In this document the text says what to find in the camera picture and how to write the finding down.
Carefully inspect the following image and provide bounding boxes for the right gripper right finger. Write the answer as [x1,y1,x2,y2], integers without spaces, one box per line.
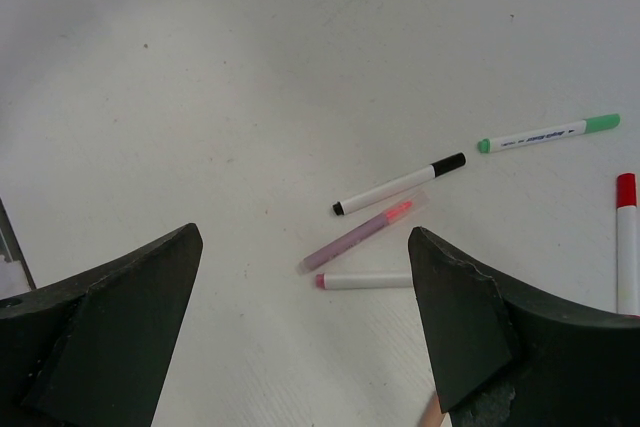
[408,227,639,426]

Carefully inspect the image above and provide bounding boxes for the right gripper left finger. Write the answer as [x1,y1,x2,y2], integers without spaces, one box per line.
[1,223,203,426]

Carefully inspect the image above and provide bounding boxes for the pink capped marker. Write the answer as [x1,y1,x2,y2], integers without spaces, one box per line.
[315,272,413,290]

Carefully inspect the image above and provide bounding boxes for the black capped marker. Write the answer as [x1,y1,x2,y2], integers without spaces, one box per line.
[332,152,466,216]

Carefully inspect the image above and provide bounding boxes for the red capped marker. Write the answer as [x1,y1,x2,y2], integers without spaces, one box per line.
[616,173,639,316]

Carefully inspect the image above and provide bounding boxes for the green capped marker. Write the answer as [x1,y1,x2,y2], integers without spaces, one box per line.
[477,114,621,154]

